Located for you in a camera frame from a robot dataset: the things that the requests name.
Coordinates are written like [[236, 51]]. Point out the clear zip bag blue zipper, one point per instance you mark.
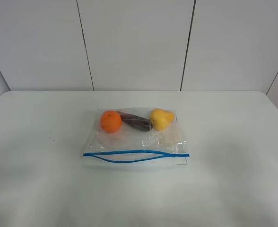
[[131, 148]]

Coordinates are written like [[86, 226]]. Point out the dark purple eggplant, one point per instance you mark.
[[137, 122]]

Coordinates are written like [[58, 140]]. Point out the yellow pear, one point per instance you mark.
[[161, 119]]

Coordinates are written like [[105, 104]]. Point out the orange fruit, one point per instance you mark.
[[110, 121]]

